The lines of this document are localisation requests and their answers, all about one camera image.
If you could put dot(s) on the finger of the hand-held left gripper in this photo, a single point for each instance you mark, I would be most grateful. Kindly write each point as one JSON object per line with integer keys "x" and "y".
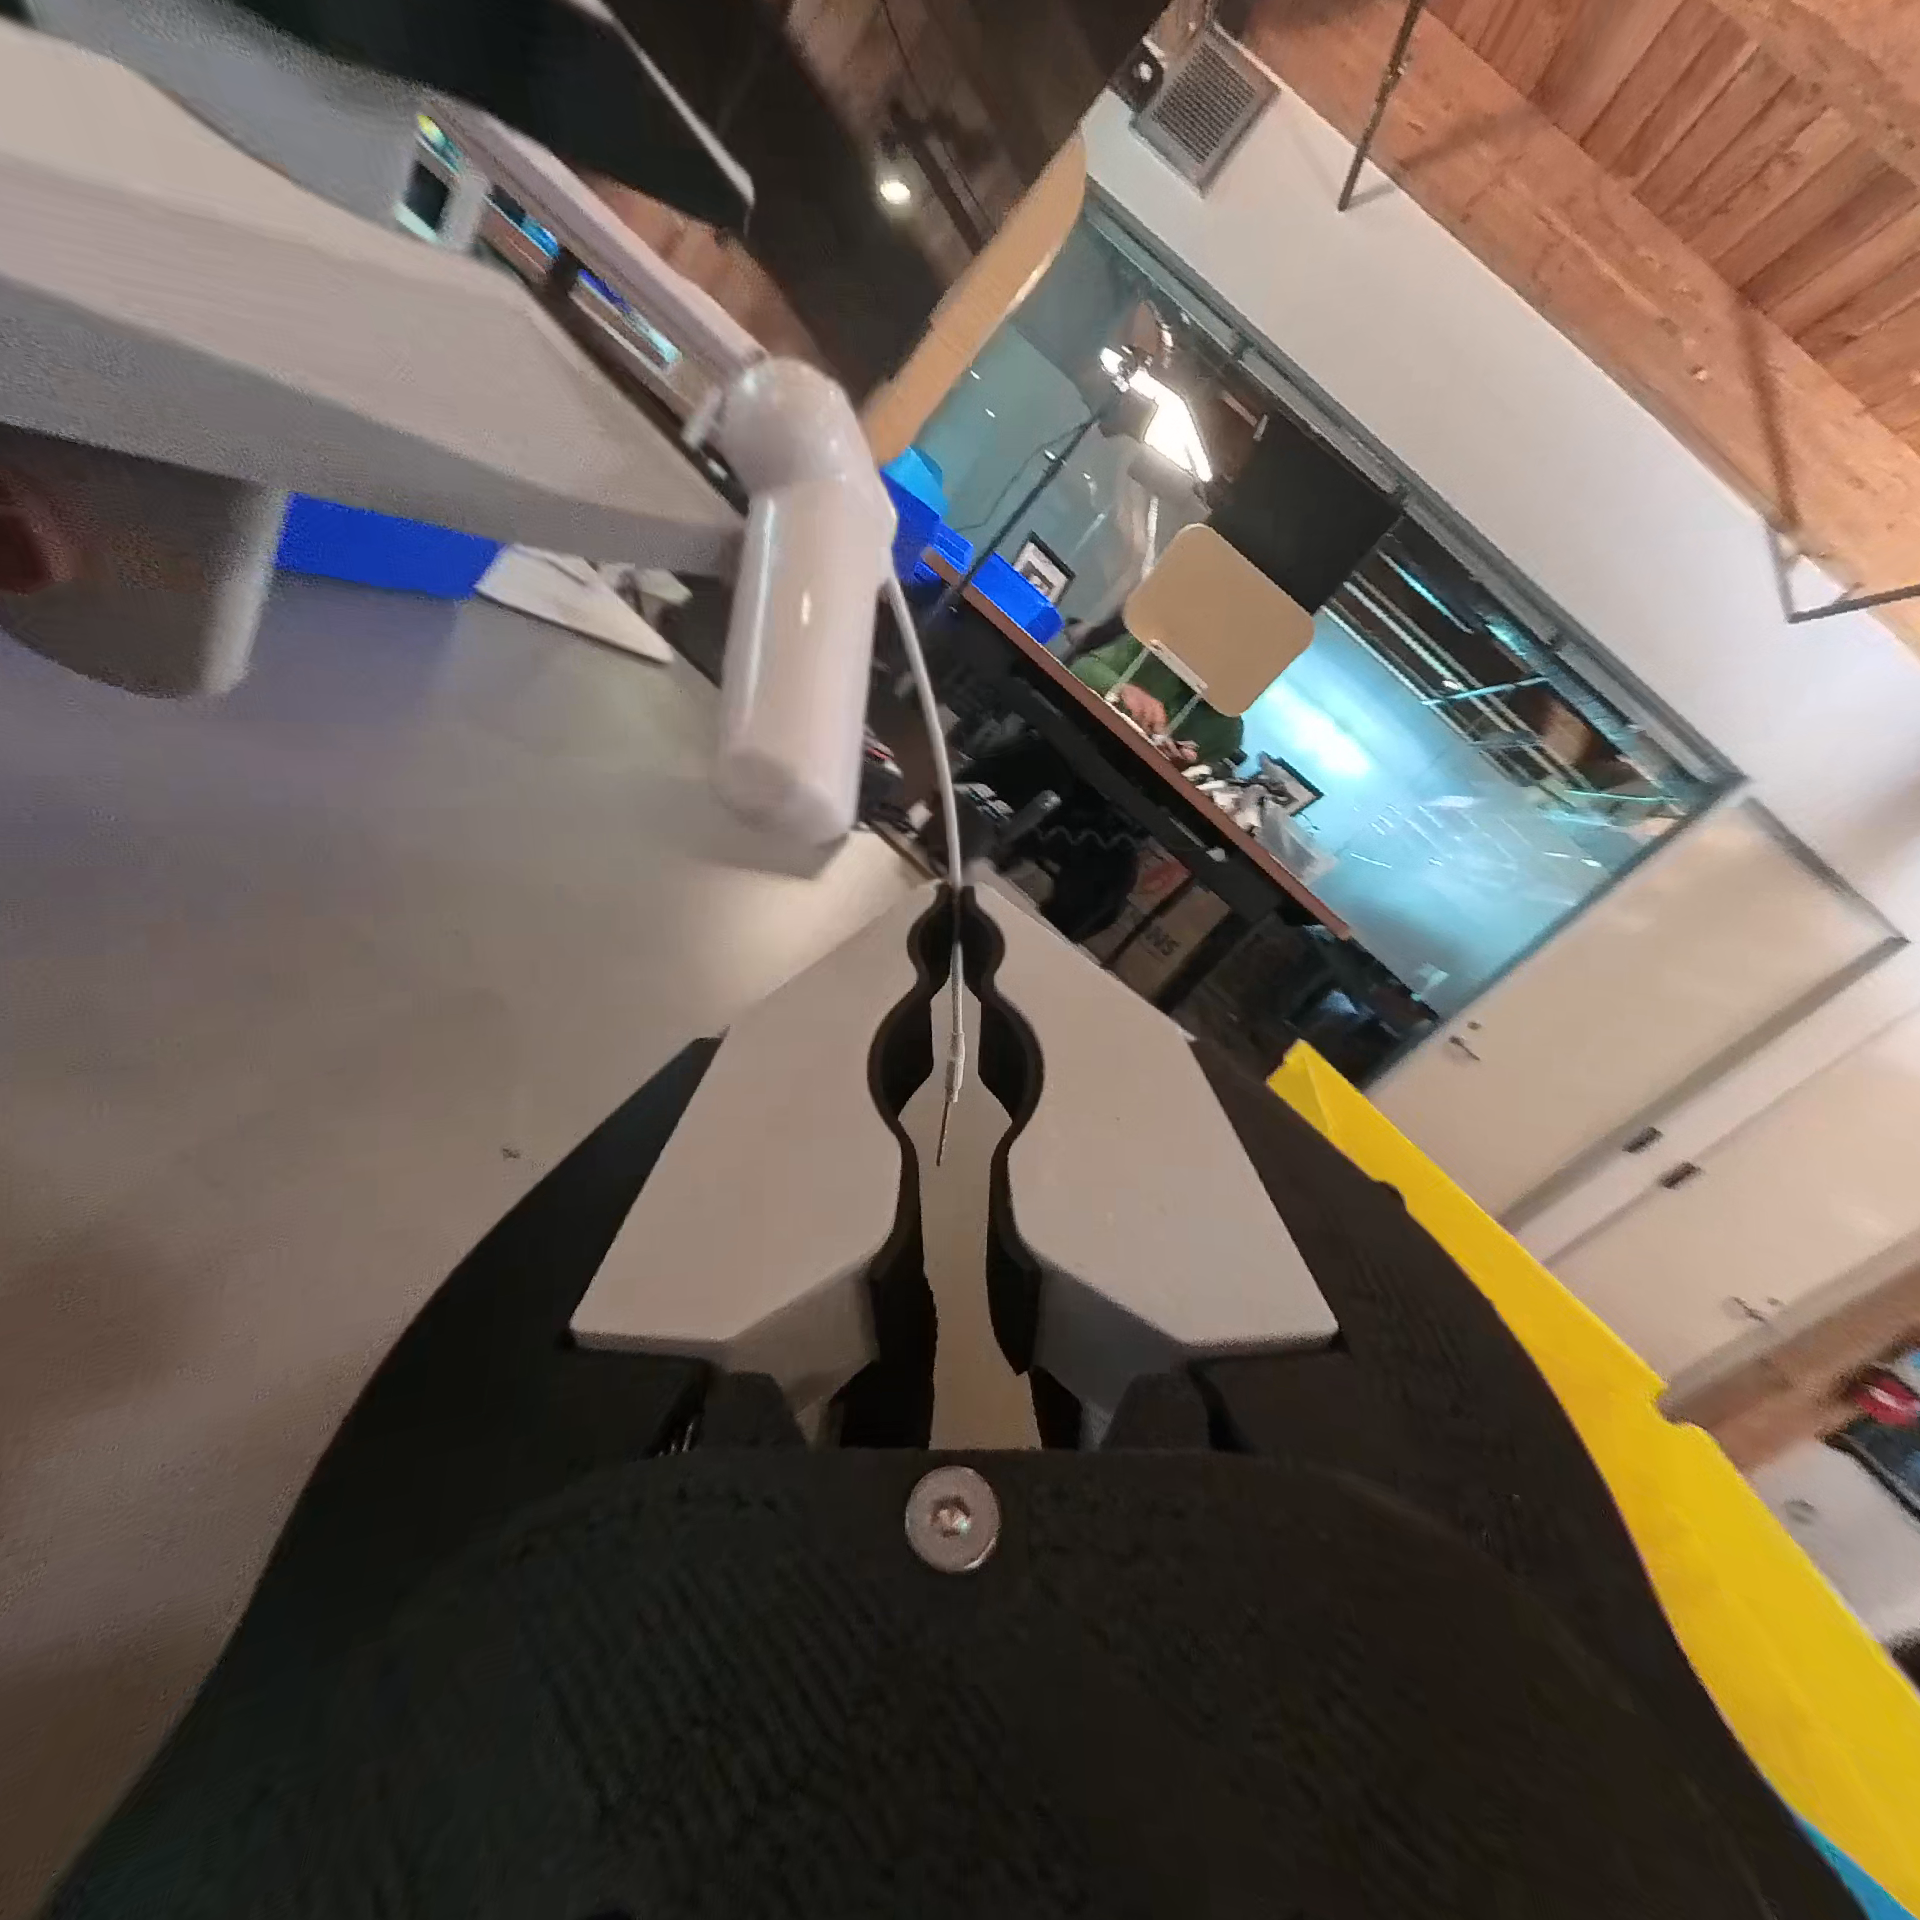
{"x": 299, "y": 92}
{"x": 299, "y": 330}

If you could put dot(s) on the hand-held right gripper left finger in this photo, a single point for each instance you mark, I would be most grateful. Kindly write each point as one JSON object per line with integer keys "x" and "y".
{"x": 730, "y": 1197}

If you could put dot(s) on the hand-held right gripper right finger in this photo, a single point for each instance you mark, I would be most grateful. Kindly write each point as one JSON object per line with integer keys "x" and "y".
{"x": 1169, "y": 1197}

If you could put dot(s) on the blue plastic bin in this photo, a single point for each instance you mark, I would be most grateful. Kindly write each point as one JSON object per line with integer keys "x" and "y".
{"x": 391, "y": 548}

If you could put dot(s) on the yellow plastic bin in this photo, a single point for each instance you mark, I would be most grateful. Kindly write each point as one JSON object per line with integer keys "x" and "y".
{"x": 1654, "y": 1469}

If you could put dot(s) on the person's left hand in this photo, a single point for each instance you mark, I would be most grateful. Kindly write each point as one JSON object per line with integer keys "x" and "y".
{"x": 31, "y": 534}

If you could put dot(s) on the black office chair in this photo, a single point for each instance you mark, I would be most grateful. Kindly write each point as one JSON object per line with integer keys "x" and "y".
{"x": 1087, "y": 883}

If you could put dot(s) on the white double door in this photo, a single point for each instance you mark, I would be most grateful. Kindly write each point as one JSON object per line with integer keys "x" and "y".
{"x": 1654, "y": 1081}

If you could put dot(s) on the tan backed screen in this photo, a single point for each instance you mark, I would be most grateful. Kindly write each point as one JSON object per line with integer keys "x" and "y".
{"x": 1216, "y": 611}

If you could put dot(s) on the blue background bin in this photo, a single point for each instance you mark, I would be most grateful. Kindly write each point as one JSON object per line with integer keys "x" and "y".
{"x": 1024, "y": 604}

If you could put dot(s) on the blue fabric bags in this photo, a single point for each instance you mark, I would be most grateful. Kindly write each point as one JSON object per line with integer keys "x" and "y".
{"x": 924, "y": 503}

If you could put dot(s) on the black white tag sign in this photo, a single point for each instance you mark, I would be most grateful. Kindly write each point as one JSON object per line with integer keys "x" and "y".
{"x": 1050, "y": 566}

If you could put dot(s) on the black hanging panel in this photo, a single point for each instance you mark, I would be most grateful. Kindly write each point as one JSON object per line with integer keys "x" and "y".
{"x": 1308, "y": 511}

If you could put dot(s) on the studio light on tripod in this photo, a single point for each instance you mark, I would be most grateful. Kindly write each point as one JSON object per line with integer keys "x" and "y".
{"x": 1142, "y": 404}

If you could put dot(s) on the wall vent grille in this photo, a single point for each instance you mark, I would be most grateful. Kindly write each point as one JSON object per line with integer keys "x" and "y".
{"x": 1198, "y": 102}

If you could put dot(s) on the black metal hanging frame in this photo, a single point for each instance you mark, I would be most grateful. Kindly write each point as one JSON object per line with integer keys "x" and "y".
{"x": 1782, "y": 493}

